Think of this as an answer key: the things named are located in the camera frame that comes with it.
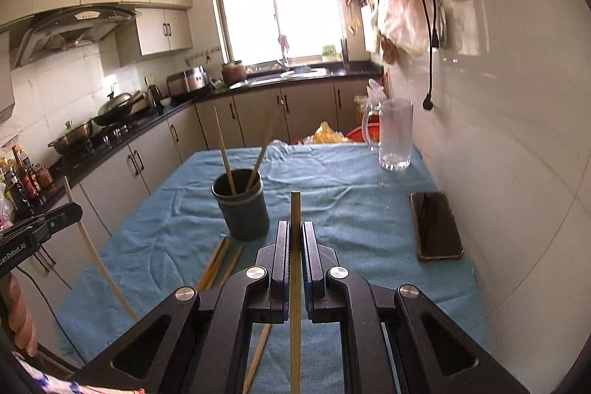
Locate yellow plastic bag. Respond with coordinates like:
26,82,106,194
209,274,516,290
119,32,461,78
312,121,348,145

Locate steel kettle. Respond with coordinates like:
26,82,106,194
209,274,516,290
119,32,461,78
146,83,164,109

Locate red plastic basin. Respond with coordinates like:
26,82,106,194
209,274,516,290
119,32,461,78
346,121,382,144

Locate row of sauce bottles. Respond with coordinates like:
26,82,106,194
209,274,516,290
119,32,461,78
0,145,54,216

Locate hanging pink cloth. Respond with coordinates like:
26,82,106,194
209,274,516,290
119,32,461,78
276,33,292,67

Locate black wok with lid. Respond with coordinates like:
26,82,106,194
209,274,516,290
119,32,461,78
92,90,149,127

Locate dark chopstick holder cup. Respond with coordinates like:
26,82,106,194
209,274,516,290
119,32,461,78
211,169,271,242

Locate black countertop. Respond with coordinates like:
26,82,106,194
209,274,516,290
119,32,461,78
46,62,384,192

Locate person's left hand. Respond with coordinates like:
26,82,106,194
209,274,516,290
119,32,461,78
7,273,38,358

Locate person's printed clothing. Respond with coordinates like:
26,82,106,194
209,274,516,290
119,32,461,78
13,352,145,394

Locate brown clay pot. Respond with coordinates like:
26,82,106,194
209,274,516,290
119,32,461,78
221,59,248,85

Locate kitchen sink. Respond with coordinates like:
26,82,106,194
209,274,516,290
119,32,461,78
244,62,329,82

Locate black smartphone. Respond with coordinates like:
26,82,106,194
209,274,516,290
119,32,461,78
409,190,465,262

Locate clear bag with orange jar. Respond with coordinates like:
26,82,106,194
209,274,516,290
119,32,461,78
353,77,385,125

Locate black cable with plug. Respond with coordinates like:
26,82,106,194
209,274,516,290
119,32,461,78
417,0,439,112

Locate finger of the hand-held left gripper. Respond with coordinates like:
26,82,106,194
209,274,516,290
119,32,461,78
10,203,84,244

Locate small cream wall cabinet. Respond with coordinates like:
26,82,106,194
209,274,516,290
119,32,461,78
115,8,194,67

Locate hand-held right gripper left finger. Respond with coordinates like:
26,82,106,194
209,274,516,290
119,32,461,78
69,221,293,394

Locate blue tablecloth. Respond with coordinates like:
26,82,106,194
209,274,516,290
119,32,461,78
54,142,490,394

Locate steel pot with lid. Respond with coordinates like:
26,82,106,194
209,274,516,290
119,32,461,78
47,120,95,156

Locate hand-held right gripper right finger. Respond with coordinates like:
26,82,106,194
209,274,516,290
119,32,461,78
301,221,529,394

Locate clear glass mug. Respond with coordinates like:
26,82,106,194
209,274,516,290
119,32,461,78
361,98,415,172

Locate cream base cabinets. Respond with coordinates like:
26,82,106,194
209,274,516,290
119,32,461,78
14,78,384,307

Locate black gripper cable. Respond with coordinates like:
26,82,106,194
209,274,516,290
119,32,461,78
17,267,89,364

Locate range hood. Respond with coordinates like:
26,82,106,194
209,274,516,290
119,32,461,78
7,4,142,70

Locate gas stove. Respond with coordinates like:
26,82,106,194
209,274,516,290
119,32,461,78
55,117,158,160

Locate hanging brown dried food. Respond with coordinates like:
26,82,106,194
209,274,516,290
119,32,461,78
380,33,399,65

